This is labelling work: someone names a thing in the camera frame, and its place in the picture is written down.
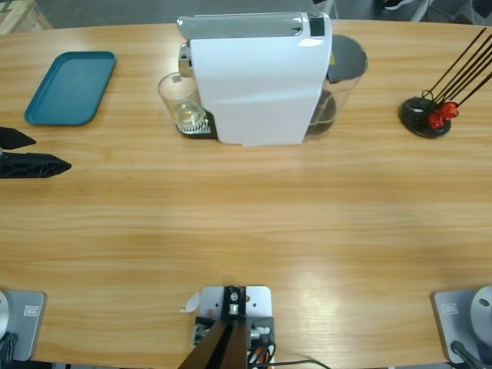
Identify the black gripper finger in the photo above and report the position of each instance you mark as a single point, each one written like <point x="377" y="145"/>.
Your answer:
<point x="15" y="139"/>
<point x="30" y="166"/>

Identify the clear drinking glass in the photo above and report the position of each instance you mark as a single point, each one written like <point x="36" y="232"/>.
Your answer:
<point x="178" y="98"/>

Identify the silver machine lever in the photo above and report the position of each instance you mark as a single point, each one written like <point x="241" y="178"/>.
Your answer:
<point x="238" y="25"/>

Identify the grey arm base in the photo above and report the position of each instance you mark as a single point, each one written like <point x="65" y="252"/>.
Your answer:
<point x="453" y="323"/>
<point x="27" y="326"/>

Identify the white capsule coffee machine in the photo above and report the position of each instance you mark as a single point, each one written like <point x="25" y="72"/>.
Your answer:
<point x="257" y="84"/>

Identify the red coffee capsule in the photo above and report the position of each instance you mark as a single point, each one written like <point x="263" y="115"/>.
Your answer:
<point x="449" y="110"/>
<point x="435" y="120"/>

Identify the teal plastic tray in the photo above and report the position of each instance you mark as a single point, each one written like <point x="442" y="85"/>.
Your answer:
<point x="69" y="90"/>

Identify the wooden crate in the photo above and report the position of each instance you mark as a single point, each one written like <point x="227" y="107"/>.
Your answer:
<point x="15" y="15"/>

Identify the metal drip tray grille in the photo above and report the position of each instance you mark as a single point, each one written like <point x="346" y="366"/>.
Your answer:
<point x="209" y="128"/>

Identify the white paper tag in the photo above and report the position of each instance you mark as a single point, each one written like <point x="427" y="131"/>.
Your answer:
<point x="191" y="303"/>

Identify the yellow warning sticker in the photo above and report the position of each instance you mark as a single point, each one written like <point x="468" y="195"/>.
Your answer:
<point x="332" y="59"/>

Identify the black capsule holder with rods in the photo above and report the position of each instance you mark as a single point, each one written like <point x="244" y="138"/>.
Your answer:
<point x="417" y="119"/>

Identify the black white sneaker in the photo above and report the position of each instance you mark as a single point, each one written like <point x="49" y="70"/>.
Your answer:
<point x="396" y="3"/>

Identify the grey camera mount plate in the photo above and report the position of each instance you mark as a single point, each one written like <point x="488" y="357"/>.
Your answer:
<point x="258" y="303"/>

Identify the grey metal chair frame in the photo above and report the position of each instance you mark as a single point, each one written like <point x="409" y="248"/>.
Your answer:
<point x="419" y="11"/>

